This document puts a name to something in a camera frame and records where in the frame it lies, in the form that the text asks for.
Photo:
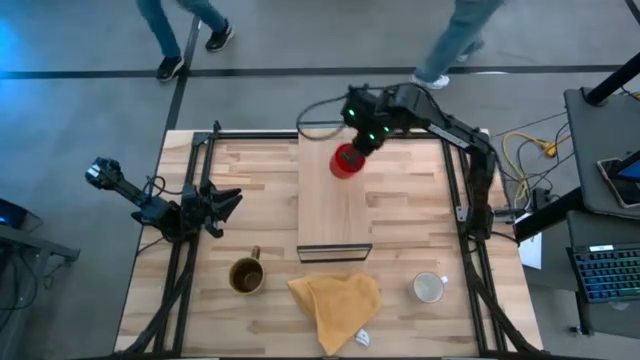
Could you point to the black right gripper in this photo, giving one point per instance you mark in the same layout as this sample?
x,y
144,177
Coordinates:
x,y
371,141

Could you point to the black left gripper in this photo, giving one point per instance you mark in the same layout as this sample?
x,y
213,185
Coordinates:
x,y
197,212

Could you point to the small red cup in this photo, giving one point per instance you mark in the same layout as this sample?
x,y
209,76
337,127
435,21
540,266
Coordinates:
x,y
340,167

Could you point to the olive brown ceramic mug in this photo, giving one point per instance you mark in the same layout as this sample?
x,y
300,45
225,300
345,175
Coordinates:
x,y
247,276

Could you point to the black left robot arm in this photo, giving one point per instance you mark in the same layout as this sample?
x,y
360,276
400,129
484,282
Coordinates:
x,y
125,187

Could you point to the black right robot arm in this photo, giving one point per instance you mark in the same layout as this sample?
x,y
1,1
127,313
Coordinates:
x,y
450,132

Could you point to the yellow waffle cloth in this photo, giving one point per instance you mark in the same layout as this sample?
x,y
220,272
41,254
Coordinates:
x,y
340,305

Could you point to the white ceramic mug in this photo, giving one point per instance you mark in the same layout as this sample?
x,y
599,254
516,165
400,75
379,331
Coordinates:
x,y
429,287

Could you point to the person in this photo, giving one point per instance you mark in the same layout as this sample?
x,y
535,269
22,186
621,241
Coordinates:
x,y
455,35
160,30

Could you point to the grey metal stand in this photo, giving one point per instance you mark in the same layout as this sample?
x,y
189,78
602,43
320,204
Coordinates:
x,y
45,245

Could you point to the black power strip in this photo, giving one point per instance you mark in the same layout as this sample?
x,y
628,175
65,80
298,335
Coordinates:
x,y
540,197

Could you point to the black metal stand beam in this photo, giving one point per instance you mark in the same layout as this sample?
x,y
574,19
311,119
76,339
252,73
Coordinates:
x,y
612,80
547,215

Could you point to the dark device with blue light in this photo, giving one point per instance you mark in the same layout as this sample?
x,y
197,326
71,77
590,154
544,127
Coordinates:
x,y
17,215

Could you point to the grey side desk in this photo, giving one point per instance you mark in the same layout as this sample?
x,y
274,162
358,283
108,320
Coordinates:
x,y
585,150
600,227

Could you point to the tablet with dark screen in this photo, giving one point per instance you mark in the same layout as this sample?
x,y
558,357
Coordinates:
x,y
622,187

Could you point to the keyboard with lit keys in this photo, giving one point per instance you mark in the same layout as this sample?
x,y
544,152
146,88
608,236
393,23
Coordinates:
x,y
607,272

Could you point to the wooden shelf with black frame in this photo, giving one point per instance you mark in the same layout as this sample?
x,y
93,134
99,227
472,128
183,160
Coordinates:
x,y
332,215

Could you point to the black metal table frame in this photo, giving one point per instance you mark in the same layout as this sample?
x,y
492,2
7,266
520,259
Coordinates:
x,y
250,135

